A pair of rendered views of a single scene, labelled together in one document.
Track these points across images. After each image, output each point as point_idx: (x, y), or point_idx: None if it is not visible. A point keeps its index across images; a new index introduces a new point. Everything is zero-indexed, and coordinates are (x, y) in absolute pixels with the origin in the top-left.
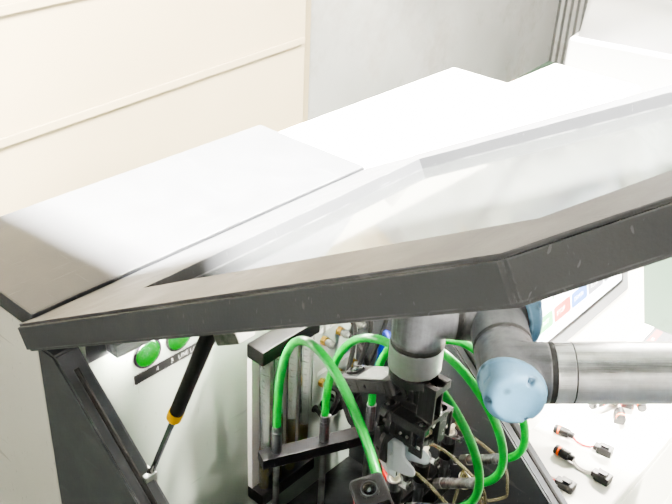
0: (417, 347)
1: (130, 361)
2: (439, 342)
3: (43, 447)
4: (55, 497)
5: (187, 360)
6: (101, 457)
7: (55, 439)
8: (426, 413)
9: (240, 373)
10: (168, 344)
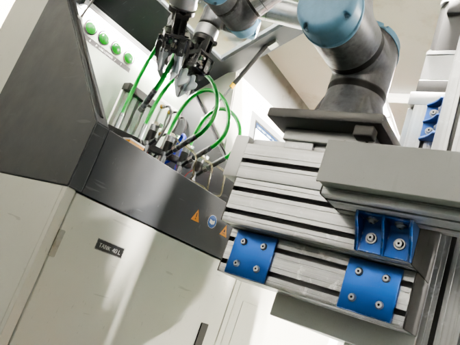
0: (209, 17)
1: (83, 22)
2: (218, 21)
3: (26, 35)
4: (15, 59)
5: (100, 55)
6: (62, 7)
7: (37, 23)
8: (203, 48)
9: (115, 93)
10: (99, 35)
